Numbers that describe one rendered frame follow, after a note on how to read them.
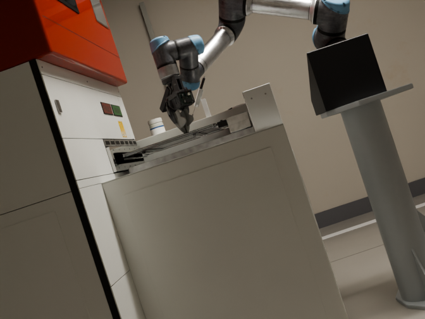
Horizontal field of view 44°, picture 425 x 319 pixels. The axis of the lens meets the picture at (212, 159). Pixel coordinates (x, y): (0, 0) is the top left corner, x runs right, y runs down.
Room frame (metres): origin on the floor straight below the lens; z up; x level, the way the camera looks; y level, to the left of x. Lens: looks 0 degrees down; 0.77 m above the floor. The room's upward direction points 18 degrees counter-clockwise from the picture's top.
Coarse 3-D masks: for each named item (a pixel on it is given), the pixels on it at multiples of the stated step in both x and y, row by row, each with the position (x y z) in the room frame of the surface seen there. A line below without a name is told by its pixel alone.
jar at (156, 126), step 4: (152, 120) 2.56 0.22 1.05; (156, 120) 2.56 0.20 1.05; (160, 120) 2.58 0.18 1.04; (152, 124) 2.57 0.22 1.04; (156, 124) 2.56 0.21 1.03; (160, 124) 2.57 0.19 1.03; (152, 128) 2.57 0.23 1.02; (156, 128) 2.56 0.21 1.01; (160, 128) 2.57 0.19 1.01; (164, 128) 2.59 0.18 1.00; (152, 132) 2.57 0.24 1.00; (156, 132) 2.56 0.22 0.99; (160, 132) 2.56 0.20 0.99
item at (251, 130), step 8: (248, 128) 1.94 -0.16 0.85; (224, 136) 1.96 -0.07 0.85; (232, 136) 1.95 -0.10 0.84; (240, 136) 1.95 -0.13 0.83; (200, 144) 1.97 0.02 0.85; (208, 144) 1.96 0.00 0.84; (216, 144) 1.96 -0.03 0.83; (176, 152) 1.98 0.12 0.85; (184, 152) 1.97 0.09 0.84; (192, 152) 1.97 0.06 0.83; (152, 160) 1.99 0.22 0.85; (160, 160) 1.99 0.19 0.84; (168, 160) 1.98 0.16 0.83; (128, 168) 2.00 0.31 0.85; (136, 168) 2.00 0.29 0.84; (144, 168) 1.99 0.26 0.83
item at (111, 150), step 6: (108, 150) 1.90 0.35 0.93; (114, 150) 1.96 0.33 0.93; (120, 150) 2.03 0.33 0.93; (126, 150) 2.11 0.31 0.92; (132, 150) 2.20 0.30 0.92; (108, 156) 1.90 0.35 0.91; (114, 162) 1.91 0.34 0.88; (138, 162) 2.22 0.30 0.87; (144, 162) 2.33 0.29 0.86; (114, 168) 1.90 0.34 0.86; (120, 168) 1.95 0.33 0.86; (126, 168) 2.03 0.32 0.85
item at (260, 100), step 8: (256, 88) 1.73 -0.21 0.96; (264, 88) 1.72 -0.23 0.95; (248, 96) 1.73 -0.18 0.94; (256, 96) 1.73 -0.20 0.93; (264, 96) 1.72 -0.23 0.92; (272, 96) 1.72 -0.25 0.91; (248, 104) 1.73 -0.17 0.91; (256, 104) 1.73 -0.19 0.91; (264, 104) 1.73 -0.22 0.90; (272, 104) 1.72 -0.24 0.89; (256, 112) 1.73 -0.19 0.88; (264, 112) 1.73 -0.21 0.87; (272, 112) 1.72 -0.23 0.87; (256, 120) 1.73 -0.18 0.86; (264, 120) 1.73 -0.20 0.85; (272, 120) 1.72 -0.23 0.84; (280, 120) 1.72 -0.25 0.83; (256, 128) 1.73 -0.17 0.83; (264, 128) 1.73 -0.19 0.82
